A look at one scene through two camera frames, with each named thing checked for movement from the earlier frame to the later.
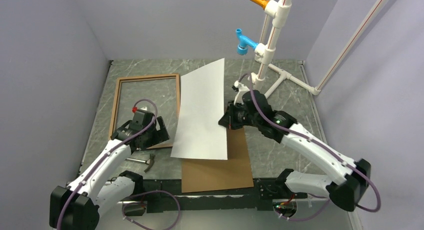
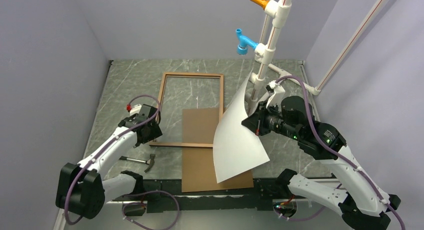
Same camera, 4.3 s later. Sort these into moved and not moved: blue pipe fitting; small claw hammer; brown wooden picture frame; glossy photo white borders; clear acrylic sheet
Moved: clear acrylic sheet; brown wooden picture frame; glossy photo white borders
Not moved: blue pipe fitting; small claw hammer
